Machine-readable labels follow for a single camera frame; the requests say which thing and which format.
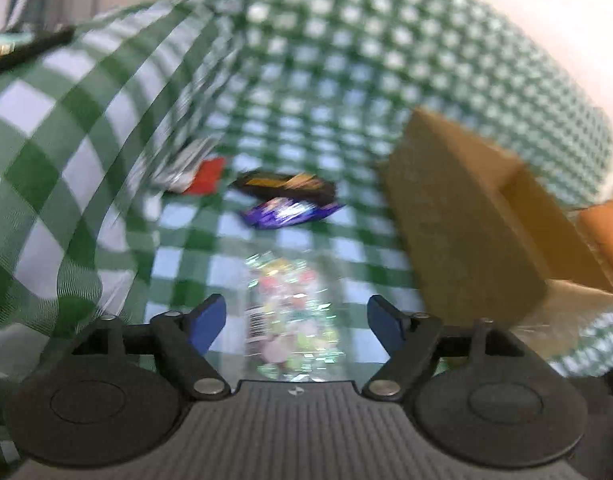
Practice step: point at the silver red snack packet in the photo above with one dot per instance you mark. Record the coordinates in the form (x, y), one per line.
(195, 170)

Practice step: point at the purple candy wrapper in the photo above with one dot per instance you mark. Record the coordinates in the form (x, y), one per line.
(282, 212)

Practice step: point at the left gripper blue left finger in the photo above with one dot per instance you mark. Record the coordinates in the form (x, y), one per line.
(183, 341)

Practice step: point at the brown cardboard box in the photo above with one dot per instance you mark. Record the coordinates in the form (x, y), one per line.
(484, 238)

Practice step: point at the clear bag colourful candies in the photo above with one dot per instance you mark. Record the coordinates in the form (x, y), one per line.
(295, 318)

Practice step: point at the green white checkered cloth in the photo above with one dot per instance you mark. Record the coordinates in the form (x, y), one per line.
(322, 86)

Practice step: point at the black green side object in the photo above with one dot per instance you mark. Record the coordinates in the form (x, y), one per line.
(18, 48)

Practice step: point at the black orange snack bar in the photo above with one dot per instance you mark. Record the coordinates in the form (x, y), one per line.
(266, 185)

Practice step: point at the orange cushion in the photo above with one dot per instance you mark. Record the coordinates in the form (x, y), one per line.
(596, 224)

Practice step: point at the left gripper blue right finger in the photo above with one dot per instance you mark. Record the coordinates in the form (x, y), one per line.
(410, 340)

